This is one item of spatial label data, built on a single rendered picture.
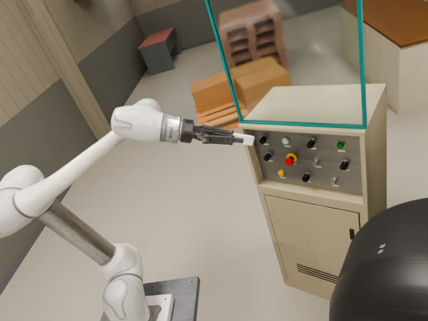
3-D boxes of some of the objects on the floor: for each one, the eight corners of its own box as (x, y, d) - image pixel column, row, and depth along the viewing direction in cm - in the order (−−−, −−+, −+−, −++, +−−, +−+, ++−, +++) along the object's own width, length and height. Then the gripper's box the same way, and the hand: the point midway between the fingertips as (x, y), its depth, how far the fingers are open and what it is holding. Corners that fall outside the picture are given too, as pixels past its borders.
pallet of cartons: (276, 83, 488) (270, 53, 462) (300, 105, 412) (294, 70, 387) (195, 113, 488) (185, 85, 463) (204, 140, 413) (192, 107, 387)
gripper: (179, 134, 109) (247, 144, 112) (178, 148, 97) (254, 159, 100) (182, 113, 106) (252, 123, 109) (181, 125, 94) (260, 137, 98)
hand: (242, 139), depth 104 cm, fingers closed
